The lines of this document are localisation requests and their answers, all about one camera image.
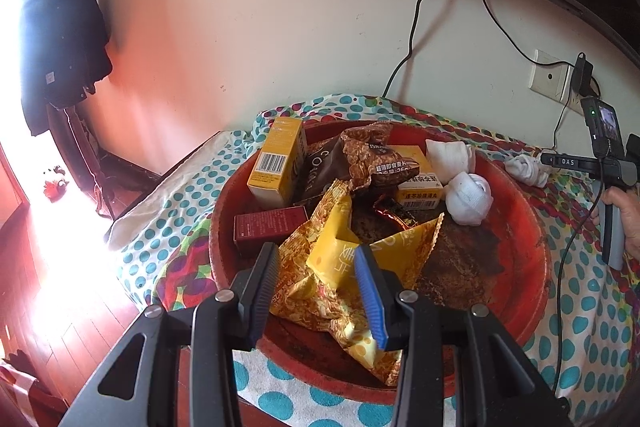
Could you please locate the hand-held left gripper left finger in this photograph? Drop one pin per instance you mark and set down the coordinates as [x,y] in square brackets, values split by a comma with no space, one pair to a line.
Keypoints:
[265,287]

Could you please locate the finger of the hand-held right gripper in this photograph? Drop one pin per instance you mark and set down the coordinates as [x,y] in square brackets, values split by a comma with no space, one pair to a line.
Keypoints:
[567,161]

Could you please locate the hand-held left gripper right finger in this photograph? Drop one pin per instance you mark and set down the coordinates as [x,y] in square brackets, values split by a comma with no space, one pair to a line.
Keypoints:
[370,292]

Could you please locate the white sock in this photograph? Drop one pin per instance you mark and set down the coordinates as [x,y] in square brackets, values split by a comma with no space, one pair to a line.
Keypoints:
[527,172]
[467,197]

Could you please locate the yellow snack bag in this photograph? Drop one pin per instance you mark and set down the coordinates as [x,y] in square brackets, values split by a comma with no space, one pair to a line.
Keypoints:
[330,252]

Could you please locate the dark red box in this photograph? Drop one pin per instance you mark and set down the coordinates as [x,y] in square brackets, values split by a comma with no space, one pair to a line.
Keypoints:
[265,224]

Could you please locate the red plastic basin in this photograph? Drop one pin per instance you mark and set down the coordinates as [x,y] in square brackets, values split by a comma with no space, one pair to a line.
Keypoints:
[465,252]

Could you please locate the white wrapper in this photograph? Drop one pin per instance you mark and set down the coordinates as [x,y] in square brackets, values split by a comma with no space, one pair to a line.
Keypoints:
[447,159]

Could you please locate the yellow and white box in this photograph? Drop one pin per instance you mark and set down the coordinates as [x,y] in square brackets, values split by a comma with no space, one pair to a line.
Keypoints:
[275,157]

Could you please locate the person's right hand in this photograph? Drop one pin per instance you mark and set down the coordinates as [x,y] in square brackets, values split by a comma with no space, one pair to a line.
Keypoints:
[631,222]

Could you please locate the dark red candy wrapper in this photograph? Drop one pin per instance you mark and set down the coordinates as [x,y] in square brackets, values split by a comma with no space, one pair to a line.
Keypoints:
[397,212]

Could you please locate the dark brown snack package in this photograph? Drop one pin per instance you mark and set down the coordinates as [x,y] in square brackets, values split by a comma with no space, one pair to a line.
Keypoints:
[315,177]

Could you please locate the brown snack bag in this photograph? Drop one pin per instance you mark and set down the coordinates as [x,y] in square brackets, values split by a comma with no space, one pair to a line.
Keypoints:
[370,157]

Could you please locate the white bed sheet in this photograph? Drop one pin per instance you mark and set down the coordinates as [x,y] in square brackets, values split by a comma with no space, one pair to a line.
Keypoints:
[165,192]

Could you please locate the polka dot cloth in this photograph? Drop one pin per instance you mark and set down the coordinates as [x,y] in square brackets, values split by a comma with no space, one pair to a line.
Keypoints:
[575,322]

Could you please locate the small red object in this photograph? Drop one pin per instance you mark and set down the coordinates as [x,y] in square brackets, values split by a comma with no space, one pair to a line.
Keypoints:
[55,184]

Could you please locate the red white plaid cloth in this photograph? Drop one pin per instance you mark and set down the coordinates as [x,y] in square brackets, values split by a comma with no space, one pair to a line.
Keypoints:
[20,382]

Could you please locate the dark hanging clothing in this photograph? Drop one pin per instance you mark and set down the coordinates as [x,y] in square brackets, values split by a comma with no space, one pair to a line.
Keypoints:
[60,42]

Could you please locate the white wall socket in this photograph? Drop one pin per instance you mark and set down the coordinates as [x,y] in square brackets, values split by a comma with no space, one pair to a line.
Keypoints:
[547,74]

